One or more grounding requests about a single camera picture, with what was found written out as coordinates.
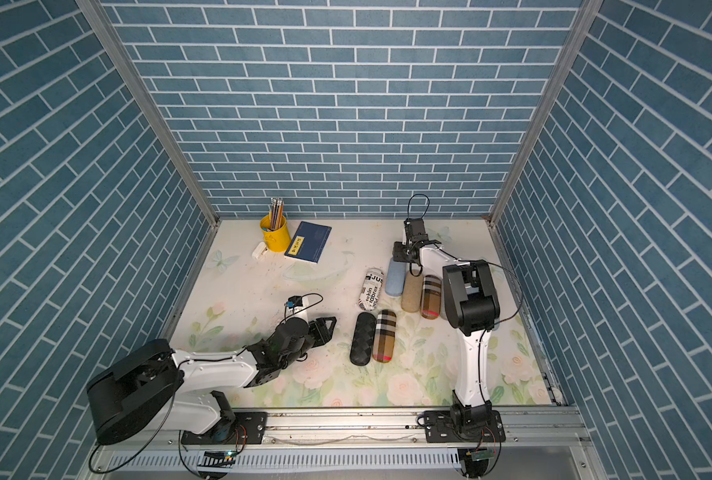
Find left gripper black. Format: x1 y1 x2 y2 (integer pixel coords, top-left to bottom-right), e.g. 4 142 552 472
278 317 338 371

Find blue case orange glasses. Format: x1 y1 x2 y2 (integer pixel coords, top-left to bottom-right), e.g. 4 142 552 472
384 259 407 297

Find beige case striped glasses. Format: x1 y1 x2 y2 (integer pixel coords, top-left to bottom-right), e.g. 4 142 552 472
358 268 385 312

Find beige case purple glasses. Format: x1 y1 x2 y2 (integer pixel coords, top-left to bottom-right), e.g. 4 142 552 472
401 273 424 313

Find beige case black glasses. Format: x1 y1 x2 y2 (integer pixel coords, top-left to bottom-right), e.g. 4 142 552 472
350 312 377 367

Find plaid case red glasses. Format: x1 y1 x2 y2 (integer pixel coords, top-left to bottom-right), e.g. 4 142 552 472
421 275 443 320

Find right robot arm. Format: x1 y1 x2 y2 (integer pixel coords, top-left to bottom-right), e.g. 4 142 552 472
393 218 501 430

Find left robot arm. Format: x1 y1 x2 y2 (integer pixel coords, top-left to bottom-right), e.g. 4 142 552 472
86 317 337 445

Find white eraser sharpener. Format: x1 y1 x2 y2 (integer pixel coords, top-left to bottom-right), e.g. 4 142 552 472
252 242 268 260

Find yellow pen cup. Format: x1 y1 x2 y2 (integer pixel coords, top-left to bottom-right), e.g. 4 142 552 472
260 215 291 253

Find dark blue book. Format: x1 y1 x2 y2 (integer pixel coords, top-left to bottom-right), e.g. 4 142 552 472
285 221 332 263

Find pencils in cup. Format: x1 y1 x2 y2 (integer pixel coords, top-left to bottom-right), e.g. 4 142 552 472
268 197 284 231

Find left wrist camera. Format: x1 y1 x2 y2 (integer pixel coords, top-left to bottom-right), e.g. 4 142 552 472
284 295 312 322

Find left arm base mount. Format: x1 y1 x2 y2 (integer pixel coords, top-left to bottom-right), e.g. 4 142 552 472
181 411 268 447

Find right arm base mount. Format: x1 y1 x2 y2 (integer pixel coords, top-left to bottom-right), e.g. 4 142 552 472
416 410 507 443

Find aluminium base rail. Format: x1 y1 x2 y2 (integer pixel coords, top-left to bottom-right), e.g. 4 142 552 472
80 407 606 479

